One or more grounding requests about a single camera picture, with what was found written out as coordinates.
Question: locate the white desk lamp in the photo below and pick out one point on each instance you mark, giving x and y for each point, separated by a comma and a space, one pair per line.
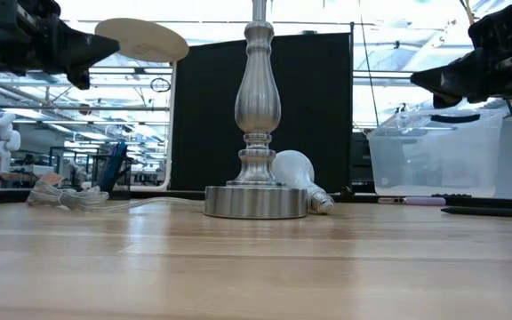
140, 40

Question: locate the silver lamp base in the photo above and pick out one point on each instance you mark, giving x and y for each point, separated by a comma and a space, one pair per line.
256, 120

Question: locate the white reflector lightbulb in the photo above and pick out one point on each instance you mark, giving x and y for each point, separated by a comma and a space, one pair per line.
296, 173

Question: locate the black partition panel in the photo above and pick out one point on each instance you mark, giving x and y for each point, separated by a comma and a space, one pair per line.
207, 133

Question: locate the clear plastic storage bin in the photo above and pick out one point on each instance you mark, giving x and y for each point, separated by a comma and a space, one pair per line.
438, 160

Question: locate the black aluminium frame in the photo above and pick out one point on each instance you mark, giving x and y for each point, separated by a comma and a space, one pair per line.
371, 197

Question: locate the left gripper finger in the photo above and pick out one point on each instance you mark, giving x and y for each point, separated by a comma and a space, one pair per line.
82, 49

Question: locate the black cup with blue item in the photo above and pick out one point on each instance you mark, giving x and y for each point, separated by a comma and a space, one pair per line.
114, 166

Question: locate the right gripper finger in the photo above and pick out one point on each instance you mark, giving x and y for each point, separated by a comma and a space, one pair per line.
456, 77

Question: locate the black pen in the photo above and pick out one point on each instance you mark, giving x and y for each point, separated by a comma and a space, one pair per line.
491, 212

